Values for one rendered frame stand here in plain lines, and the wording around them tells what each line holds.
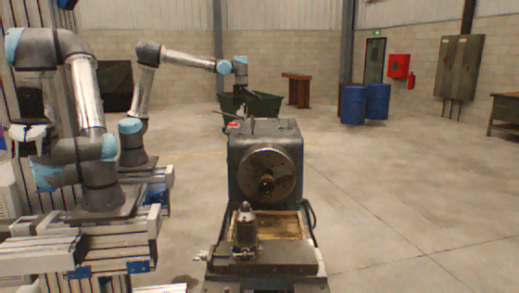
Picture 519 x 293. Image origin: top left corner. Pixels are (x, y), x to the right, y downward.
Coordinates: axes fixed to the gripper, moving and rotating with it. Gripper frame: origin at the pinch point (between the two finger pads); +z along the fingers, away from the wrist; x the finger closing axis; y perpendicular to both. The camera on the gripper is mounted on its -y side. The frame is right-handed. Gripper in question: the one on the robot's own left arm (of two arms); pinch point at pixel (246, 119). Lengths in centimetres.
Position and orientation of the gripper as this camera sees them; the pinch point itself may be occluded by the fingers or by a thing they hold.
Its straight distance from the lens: 191.4
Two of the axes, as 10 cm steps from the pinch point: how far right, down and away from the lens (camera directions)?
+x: -0.2, 2.9, -9.6
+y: -10.0, 0.0, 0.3
